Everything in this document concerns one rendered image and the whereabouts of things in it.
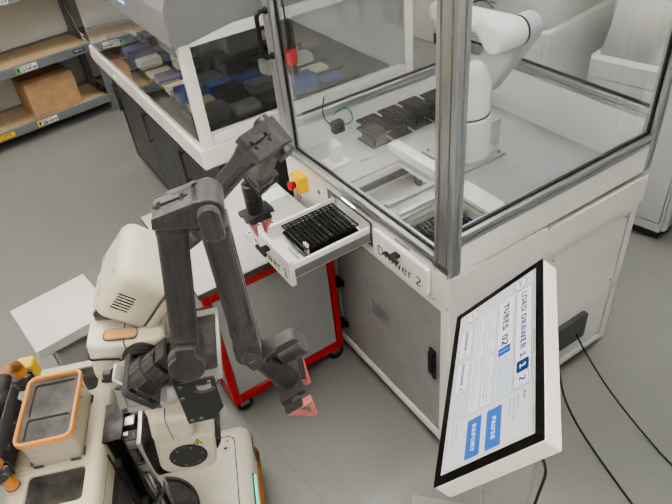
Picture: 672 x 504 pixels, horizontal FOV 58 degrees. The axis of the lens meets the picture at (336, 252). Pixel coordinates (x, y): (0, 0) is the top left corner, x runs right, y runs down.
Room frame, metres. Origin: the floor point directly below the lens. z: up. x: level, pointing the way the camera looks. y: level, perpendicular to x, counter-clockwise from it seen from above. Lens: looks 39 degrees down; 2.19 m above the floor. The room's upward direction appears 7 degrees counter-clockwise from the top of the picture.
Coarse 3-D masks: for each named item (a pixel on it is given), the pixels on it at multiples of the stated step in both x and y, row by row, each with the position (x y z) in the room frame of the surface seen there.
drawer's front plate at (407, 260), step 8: (376, 232) 1.65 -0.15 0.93; (376, 240) 1.65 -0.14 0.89; (384, 240) 1.61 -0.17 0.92; (392, 240) 1.59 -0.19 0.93; (376, 248) 1.65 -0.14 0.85; (384, 248) 1.61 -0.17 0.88; (392, 248) 1.57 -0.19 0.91; (400, 248) 1.54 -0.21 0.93; (384, 256) 1.61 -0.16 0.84; (400, 256) 1.53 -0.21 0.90; (408, 256) 1.50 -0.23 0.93; (392, 264) 1.57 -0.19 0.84; (400, 264) 1.53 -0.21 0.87; (408, 264) 1.49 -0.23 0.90; (416, 264) 1.46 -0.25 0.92; (424, 264) 1.45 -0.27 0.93; (400, 272) 1.53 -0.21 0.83; (416, 272) 1.46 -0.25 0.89; (424, 272) 1.42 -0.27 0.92; (408, 280) 1.50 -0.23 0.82; (416, 280) 1.46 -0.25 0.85; (424, 280) 1.42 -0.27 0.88; (424, 288) 1.42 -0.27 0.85
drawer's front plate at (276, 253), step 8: (264, 240) 1.68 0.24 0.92; (272, 248) 1.63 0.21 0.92; (272, 256) 1.65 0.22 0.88; (280, 256) 1.58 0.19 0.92; (272, 264) 1.66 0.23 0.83; (280, 264) 1.60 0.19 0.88; (288, 264) 1.54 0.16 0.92; (280, 272) 1.61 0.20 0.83; (288, 272) 1.55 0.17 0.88; (288, 280) 1.56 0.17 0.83
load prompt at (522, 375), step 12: (528, 288) 1.04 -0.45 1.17; (516, 300) 1.04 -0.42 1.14; (528, 300) 1.00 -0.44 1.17; (516, 312) 1.00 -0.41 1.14; (528, 312) 0.97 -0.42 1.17; (516, 324) 0.96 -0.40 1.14; (528, 324) 0.93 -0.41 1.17; (516, 336) 0.92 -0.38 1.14; (528, 336) 0.89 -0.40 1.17; (516, 348) 0.89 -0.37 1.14; (528, 348) 0.86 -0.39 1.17; (516, 360) 0.85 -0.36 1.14; (528, 360) 0.83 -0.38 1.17; (516, 372) 0.82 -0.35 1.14; (528, 372) 0.79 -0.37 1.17; (516, 384) 0.79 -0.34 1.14
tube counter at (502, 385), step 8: (504, 336) 0.95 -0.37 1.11; (504, 344) 0.93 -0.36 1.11; (504, 352) 0.90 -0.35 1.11; (504, 360) 0.88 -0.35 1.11; (496, 368) 0.87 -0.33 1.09; (504, 368) 0.86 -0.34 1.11; (496, 376) 0.85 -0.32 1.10; (504, 376) 0.83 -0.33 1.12; (496, 384) 0.83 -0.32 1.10; (504, 384) 0.81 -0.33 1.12; (496, 392) 0.81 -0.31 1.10; (504, 392) 0.79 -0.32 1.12
